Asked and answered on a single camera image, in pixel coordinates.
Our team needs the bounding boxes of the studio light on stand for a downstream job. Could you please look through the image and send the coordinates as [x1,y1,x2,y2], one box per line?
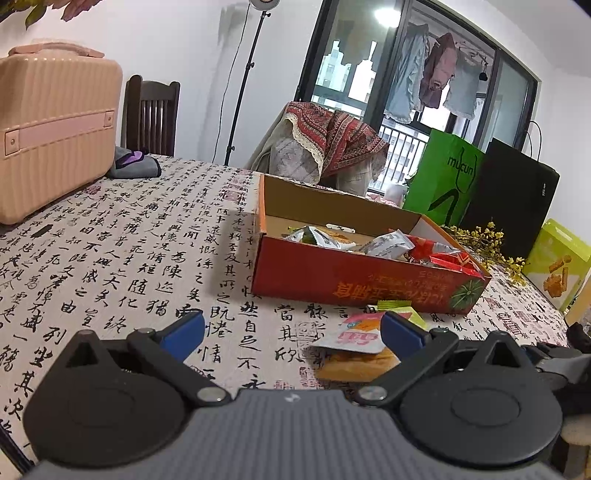
[223,0,282,166]

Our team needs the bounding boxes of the light green snack packet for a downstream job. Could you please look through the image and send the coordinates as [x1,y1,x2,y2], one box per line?
[376,300,430,330]

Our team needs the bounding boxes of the dark framed glass door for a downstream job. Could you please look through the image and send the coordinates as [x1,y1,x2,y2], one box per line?
[295,0,541,195]

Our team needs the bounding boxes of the red patterned cloth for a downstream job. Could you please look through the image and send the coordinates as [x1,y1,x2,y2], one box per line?
[284,102,389,185]

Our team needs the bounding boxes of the chair with patterned cloth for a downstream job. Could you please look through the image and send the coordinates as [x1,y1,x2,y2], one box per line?
[247,113,375,197]

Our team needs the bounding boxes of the red snack packet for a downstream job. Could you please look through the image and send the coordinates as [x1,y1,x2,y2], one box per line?
[406,234,481,271]

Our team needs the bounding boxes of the hanging pale grey garment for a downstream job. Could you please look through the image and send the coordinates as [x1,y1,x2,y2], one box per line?
[443,55,483,121]

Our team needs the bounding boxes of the pink artificial flowers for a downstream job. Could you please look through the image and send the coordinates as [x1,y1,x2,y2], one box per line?
[0,0,105,29]

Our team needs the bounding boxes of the green paper bag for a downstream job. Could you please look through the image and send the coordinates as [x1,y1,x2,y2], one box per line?
[403,128,485,227]

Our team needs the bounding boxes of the pink suitcase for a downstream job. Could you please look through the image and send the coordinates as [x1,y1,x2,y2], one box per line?
[0,44,124,226]

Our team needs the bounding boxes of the dark brown packet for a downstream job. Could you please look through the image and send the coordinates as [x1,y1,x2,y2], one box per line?
[567,322,591,349]

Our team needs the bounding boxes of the white cracker snack packet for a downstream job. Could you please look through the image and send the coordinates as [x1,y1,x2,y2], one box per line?
[318,228,365,252]

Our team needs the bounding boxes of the hanging blue shirt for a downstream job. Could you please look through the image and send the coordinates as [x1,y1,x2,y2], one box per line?
[384,28,430,124]

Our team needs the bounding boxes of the silver snack packet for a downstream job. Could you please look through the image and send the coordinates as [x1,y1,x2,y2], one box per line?
[358,229,416,259]

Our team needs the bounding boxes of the red cardboard box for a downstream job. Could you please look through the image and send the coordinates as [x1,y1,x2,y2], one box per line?
[252,173,492,317]

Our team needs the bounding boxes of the yellow flower branch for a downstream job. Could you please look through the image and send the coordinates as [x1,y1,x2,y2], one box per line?
[441,222,527,287]

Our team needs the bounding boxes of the yellow-green snack box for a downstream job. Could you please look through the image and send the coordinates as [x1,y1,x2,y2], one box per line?
[524,219,591,315]

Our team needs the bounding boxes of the pink white cake packet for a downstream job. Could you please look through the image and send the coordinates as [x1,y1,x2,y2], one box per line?
[309,310,402,383]

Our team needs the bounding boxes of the dark wooden chair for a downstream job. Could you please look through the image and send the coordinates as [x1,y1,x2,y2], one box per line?
[121,75,182,158]

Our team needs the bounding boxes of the hanging pink garment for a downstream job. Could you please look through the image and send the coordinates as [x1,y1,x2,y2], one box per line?
[420,32,458,109]

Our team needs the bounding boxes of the black paper bag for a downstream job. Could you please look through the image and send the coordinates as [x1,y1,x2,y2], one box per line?
[462,120,560,259]

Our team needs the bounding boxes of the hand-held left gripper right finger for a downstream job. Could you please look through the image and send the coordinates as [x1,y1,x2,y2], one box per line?
[353,310,539,409]

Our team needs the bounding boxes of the grey purple cloth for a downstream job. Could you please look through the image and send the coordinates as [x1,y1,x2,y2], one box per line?
[107,145,161,180]

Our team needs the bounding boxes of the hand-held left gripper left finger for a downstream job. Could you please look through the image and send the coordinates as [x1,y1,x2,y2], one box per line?
[62,310,232,409]

